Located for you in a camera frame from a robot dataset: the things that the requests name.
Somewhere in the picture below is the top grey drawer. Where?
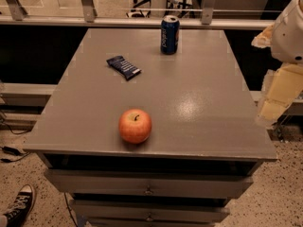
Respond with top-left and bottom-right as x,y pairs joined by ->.
45,169 -> 253,199

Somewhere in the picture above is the metal railing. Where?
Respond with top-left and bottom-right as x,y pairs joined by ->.
0,0 -> 285,29

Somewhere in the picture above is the dark blue snack bar wrapper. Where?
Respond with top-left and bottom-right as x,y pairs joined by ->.
107,56 -> 141,80

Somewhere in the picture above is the grey drawer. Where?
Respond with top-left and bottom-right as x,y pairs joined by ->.
45,169 -> 253,199
70,201 -> 229,222

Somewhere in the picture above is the black and white sneaker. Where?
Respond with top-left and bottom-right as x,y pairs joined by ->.
2,184 -> 35,227

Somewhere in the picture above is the blue soda can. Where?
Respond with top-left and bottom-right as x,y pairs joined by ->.
160,15 -> 180,55

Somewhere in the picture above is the middle grey drawer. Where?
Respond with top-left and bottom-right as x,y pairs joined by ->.
70,201 -> 229,222

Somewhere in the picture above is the black power adapter with cable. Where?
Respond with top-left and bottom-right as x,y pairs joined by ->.
0,146 -> 28,164

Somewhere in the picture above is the grey drawer cabinet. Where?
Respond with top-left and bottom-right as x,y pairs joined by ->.
25,28 -> 276,227

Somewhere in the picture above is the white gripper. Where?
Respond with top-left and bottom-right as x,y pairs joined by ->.
251,0 -> 303,127

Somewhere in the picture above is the red apple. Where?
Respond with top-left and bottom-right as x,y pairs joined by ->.
118,109 -> 152,144

